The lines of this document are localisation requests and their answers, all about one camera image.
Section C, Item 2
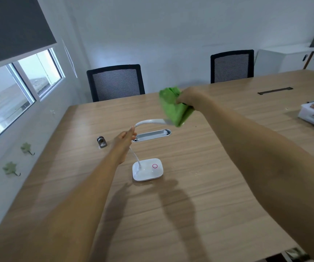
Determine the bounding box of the person's right forearm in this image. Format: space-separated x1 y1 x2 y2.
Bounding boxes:
196 91 314 262

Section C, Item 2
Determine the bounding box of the grey oval cable port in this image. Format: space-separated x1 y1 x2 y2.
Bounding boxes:
134 129 172 143

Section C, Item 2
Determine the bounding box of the black mesh office chair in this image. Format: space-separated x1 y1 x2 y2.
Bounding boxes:
86 64 146 102
210 49 255 84

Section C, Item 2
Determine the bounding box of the white low cabinet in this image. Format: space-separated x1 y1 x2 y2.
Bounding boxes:
254 43 314 77

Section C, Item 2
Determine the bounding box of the person's left hand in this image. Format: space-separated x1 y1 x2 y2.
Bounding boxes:
110 126 137 164

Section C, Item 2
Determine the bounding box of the green leaf wall hook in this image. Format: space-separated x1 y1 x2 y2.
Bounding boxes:
3 162 21 177
20 142 35 156

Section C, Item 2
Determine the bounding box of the dark grey roller blind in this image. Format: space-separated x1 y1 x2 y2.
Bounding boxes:
0 0 57 69

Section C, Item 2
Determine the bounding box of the green cleaning cloth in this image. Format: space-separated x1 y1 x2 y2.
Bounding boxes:
159 87 195 128

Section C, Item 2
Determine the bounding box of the white desk lamp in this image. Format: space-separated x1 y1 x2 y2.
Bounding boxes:
129 119 174 182

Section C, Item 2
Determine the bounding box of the person's right hand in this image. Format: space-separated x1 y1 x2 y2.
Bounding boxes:
177 87 212 111

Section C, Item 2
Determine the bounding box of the person's left forearm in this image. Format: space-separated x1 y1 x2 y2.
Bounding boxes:
0 155 127 262

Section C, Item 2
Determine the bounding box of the white wall board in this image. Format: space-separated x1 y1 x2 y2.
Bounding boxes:
61 38 78 78

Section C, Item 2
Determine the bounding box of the sliding glass window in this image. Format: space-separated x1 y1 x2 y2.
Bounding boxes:
0 47 65 150

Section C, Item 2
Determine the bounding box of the black table cable slot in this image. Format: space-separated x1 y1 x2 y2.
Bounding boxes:
257 87 294 95

